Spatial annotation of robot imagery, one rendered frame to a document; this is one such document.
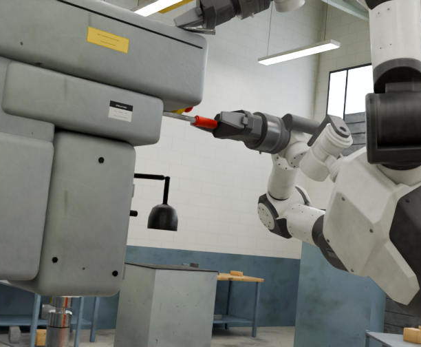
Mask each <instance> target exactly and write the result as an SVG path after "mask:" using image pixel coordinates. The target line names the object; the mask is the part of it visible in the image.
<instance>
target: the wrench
mask: <svg viewBox="0 0 421 347"><path fill-rule="evenodd" d="M180 28H181V29H183V30H187V31H189V32H193V33H200V34H212V35H215V34H216V30H213V29H206V28H195V27H188V26H184V27H180Z"/></svg>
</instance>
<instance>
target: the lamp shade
mask: <svg viewBox="0 0 421 347"><path fill-rule="evenodd" d="M177 226H178V217H177V211H176V210H175V209H174V208H173V207H172V206H171V205H168V204H158V205H156V206H154V207H153V208H152V210H151V212H150V214H149V217H148V222H147V228H148V229H158V230H165V231H177Z"/></svg>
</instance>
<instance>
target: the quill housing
mask: <svg viewBox="0 0 421 347"><path fill-rule="evenodd" d="M53 147H54V155H53V161H52V172H51V177H50V188H49V193H48V199H47V209H46V215H45V225H44V231H43V241H42V247H41V257H40V262H39V271H38V274H37V275H36V277H35V278H33V279H31V280H7V281H8V282H9V283H10V284H12V285H14V286H17V287H19V288H22V289H25V290H27V291H30V292H33V293H36V294H38V295H52V296H85V297H110V296H113V295H115V294H116V293H117V292H118V291H119V290H120V287H121V285H122V274H123V268H124V261H125V250H126V243H127V231H128V226H129V214H130V207H131V196H132V189H133V178H134V171H135V165H136V150H135V148H134V147H133V145H131V144H130V143H128V142H124V141H120V140H114V139H110V138H103V137H100V136H93V135H89V134H83V133H79V132H73V131H69V130H65V129H59V130H55V131H54V140H53Z"/></svg>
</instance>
